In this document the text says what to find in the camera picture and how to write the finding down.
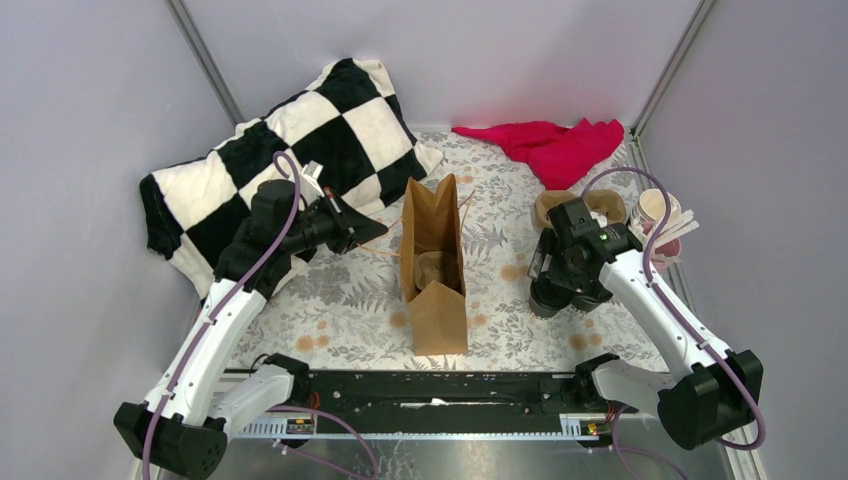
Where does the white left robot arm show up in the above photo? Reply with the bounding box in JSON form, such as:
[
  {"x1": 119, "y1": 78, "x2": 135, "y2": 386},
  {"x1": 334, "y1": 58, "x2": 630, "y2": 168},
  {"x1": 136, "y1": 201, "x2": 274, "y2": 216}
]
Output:
[{"x1": 113, "y1": 180, "x2": 388, "y2": 479}]

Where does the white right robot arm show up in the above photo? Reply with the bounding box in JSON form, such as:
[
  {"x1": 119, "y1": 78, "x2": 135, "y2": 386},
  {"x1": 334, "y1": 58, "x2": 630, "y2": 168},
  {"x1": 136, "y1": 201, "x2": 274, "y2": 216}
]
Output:
[{"x1": 528, "y1": 198, "x2": 765, "y2": 450}]

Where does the brown cardboard cup carrier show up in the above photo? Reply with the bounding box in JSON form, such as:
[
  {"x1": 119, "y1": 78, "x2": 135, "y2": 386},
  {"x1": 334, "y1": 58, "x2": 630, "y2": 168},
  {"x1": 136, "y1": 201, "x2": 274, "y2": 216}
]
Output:
[{"x1": 533, "y1": 190, "x2": 628, "y2": 233}]

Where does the pink straw holder cup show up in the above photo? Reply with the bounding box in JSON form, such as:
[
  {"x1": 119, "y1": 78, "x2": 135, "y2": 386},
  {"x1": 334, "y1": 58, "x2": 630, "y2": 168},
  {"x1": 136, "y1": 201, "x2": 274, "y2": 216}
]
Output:
[{"x1": 650, "y1": 235, "x2": 682, "y2": 273}]

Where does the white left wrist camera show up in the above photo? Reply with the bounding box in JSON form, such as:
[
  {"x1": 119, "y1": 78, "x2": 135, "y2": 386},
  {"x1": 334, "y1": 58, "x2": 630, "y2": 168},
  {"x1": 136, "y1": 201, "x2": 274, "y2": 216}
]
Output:
[{"x1": 301, "y1": 161, "x2": 324, "y2": 204}]

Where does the brown paper bag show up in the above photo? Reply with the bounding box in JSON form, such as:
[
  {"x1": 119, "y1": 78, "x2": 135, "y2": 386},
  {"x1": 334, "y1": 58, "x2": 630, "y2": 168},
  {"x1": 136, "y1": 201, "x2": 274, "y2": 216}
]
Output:
[{"x1": 367, "y1": 174, "x2": 469, "y2": 356}]

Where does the red cloth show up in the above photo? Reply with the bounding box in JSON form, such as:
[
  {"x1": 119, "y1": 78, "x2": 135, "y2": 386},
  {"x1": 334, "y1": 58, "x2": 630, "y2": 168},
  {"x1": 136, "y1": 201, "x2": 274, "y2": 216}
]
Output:
[{"x1": 452, "y1": 118, "x2": 625, "y2": 190}]

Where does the black white checkered blanket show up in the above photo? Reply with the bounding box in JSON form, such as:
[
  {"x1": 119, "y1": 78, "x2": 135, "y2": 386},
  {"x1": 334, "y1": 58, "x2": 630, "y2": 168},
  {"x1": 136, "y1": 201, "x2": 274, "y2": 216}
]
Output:
[{"x1": 139, "y1": 58, "x2": 444, "y2": 297}]

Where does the black paper coffee cup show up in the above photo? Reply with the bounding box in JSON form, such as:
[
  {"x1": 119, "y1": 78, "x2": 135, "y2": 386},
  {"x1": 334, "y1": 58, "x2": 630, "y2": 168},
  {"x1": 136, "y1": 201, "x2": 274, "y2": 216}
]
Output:
[{"x1": 571, "y1": 291, "x2": 613, "y2": 312}]

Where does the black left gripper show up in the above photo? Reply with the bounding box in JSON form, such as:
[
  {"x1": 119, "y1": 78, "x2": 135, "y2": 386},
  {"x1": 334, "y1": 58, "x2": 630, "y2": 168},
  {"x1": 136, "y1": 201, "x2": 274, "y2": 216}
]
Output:
[{"x1": 282, "y1": 187, "x2": 389, "y2": 254}]

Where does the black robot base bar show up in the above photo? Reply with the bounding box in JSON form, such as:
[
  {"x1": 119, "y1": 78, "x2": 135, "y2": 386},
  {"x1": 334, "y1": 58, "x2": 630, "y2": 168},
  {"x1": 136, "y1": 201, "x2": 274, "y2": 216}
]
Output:
[{"x1": 281, "y1": 358, "x2": 621, "y2": 447}]

